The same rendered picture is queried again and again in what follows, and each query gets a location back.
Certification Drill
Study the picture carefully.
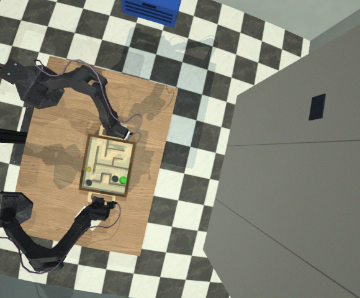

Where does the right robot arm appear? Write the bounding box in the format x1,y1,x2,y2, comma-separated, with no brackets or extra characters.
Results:
0,196,110,272

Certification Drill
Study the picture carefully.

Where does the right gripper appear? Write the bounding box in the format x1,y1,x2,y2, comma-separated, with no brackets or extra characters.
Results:
92,196,114,209

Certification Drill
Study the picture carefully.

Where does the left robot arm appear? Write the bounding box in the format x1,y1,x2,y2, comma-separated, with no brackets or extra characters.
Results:
25,65,128,140

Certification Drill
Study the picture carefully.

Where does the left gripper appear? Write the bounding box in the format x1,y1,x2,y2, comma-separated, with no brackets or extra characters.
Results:
106,131,130,138

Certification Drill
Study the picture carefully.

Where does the wooden maze board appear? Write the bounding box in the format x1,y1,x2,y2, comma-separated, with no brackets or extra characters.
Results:
78,126,137,202

